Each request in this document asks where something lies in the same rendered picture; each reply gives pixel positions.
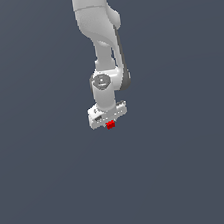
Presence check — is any red cube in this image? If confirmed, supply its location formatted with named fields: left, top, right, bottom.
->
left=105, top=119, right=117, bottom=131

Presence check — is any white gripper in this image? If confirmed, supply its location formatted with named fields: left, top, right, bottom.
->
left=85, top=99, right=131, bottom=131

